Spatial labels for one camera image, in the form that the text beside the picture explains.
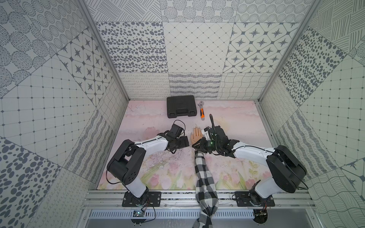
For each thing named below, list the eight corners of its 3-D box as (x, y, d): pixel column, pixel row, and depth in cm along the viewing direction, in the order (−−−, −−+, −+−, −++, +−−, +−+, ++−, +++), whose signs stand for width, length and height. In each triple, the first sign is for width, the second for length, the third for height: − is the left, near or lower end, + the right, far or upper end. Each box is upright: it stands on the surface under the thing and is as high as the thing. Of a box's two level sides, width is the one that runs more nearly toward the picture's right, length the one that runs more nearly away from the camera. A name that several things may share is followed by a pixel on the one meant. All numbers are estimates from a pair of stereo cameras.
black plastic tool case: (167, 118, 109) (167, 115, 106) (166, 100, 122) (166, 96, 119) (196, 115, 111) (197, 112, 108) (192, 98, 124) (192, 94, 121)
